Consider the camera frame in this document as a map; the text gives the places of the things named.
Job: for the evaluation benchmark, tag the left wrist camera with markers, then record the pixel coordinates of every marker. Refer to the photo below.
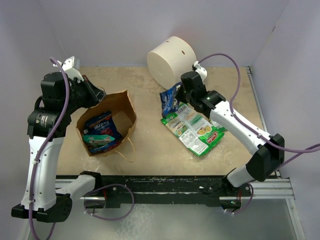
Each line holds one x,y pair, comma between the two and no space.
71,67

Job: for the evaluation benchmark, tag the teal snack packet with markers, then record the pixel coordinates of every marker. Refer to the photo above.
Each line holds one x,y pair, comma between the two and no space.
95,141

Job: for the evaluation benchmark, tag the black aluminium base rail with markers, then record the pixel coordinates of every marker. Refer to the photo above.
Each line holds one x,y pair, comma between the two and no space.
205,190

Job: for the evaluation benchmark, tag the dark blue snack bag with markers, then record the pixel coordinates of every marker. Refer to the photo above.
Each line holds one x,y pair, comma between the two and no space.
102,125

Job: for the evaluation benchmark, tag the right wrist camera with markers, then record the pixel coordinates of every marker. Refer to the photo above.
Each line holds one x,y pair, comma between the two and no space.
200,70

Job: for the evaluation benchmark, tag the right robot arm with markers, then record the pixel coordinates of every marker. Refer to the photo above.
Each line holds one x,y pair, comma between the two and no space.
266,149

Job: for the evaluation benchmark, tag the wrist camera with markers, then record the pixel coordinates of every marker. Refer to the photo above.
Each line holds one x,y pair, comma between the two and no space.
71,67
200,70

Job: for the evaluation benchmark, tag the brown paper bag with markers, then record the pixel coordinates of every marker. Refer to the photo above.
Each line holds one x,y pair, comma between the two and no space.
124,117

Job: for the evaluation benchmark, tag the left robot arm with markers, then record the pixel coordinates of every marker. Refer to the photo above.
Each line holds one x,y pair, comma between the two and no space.
47,126

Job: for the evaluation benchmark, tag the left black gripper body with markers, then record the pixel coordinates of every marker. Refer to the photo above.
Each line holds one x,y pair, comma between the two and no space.
82,96

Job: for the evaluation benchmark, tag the blue snack packet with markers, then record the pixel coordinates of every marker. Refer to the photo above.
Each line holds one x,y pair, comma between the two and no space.
104,148

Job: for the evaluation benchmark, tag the large green chips bag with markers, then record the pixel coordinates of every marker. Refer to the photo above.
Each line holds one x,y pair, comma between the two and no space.
195,132

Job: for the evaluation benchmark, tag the small green snack packet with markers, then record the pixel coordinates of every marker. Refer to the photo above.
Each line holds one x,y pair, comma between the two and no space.
218,127

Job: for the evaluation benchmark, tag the blue salt vinegar chips bag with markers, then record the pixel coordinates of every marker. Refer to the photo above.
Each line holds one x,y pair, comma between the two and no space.
169,104

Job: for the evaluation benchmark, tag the white cylindrical container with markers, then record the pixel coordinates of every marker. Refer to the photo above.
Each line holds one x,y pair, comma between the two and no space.
168,61

